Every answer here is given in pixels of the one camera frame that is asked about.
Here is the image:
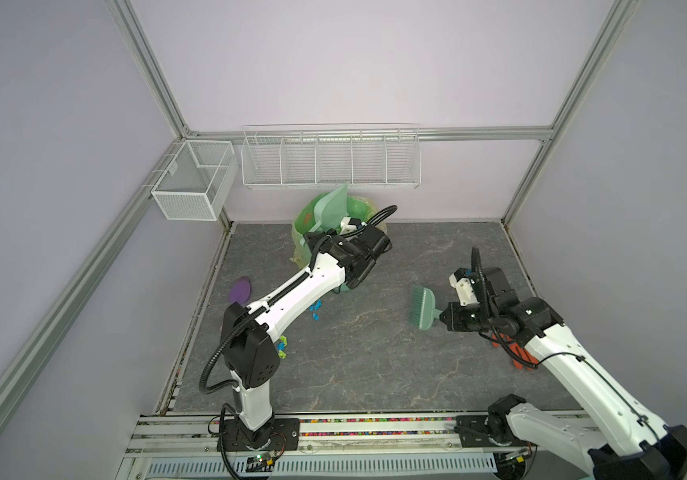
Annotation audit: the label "green hand brush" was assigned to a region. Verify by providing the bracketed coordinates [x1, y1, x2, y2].
[409, 286, 441, 331]

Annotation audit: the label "green dustpan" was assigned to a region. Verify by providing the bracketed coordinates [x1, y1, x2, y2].
[296, 184, 349, 234]

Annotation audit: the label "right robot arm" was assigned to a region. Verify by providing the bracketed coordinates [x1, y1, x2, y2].
[439, 248, 687, 479]

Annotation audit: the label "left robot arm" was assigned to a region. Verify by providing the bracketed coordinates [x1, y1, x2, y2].
[197, 205, 397, 449]

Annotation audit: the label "blue scraps beside bin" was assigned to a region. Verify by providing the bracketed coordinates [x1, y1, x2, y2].
[309, 300, 321, 321]

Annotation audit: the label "paper scraps cluster far left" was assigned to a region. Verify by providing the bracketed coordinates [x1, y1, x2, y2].
[276, 336, 287, 359]

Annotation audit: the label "green trash bin with bag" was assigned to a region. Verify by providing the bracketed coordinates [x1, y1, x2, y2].
[290, 188, 395, 298]

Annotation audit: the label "red rubber glove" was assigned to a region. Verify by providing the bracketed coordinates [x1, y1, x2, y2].
[491, 335, 539, 371]

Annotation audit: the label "purple pink spatula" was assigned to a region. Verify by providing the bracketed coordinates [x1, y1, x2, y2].
[228, 276, 252, 305]

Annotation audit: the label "small white mesh basket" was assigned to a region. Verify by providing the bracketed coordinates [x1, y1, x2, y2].
[151, 140, 238, 221]

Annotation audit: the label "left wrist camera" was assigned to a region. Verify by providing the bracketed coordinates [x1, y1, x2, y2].
[339, 217, 363, 236]

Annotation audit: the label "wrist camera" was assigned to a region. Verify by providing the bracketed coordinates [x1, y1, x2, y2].
[339, 217, 363, 236]
[449, 268, 479, 307]

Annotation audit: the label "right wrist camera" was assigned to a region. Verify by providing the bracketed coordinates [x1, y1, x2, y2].
[449, 268, 479, 307]

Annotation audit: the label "long white wire basket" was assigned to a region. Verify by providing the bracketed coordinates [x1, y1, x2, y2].
[241, 123, 423, 189]

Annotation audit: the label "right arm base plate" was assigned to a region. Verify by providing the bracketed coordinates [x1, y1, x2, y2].
[453, 415, 529, 448]

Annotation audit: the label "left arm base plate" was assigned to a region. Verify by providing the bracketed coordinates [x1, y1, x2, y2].
[218, 417, 300, 452]

